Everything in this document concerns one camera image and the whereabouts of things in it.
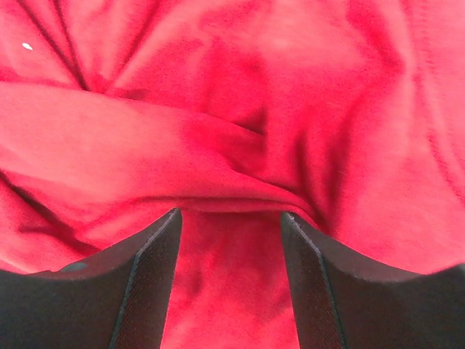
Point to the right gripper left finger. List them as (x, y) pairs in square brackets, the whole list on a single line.
[(116, 298)]

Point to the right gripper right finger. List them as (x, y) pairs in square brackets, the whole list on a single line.
[(343, 299)]

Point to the red t-shirt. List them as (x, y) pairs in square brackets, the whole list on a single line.
[(349, 113)]

